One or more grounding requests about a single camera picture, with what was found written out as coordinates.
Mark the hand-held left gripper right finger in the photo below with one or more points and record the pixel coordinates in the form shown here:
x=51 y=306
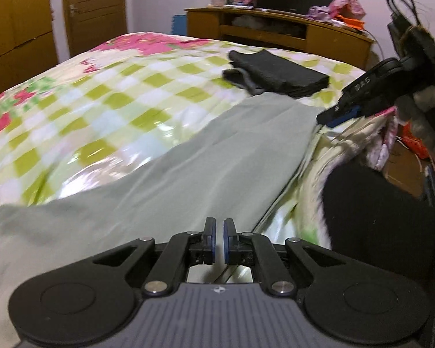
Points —
x=227 y=241

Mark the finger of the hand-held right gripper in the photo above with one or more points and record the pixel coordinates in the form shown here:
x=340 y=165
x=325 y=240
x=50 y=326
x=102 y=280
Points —
x=342 y=118

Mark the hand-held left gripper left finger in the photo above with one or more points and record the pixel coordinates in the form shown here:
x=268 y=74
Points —
x=211 y=241

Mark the grey-green pants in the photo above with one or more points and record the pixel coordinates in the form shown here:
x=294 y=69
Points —
x=203 y=159

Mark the orange cloth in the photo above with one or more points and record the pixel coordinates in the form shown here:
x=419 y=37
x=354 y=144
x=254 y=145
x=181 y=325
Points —
x=415 y=141

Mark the wooden side cabinet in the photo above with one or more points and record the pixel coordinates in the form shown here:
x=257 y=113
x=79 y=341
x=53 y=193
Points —
x=330 y=38

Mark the dark folded clothes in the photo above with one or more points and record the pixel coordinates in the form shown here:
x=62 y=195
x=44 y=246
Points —
x=282 y=72

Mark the person's black clothed leg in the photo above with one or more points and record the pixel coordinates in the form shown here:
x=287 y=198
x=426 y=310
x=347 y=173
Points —
x=377 y=217

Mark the checkered floral bed quilt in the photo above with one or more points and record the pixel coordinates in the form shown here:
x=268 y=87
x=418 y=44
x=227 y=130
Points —
x=112 y=90

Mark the brown wooden door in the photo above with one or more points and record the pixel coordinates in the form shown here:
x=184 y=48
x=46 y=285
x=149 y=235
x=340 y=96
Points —
x=94 y=11

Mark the brown wooden wardrobe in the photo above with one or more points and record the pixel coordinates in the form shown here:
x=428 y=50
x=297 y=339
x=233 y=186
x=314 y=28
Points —
x=14 y=25

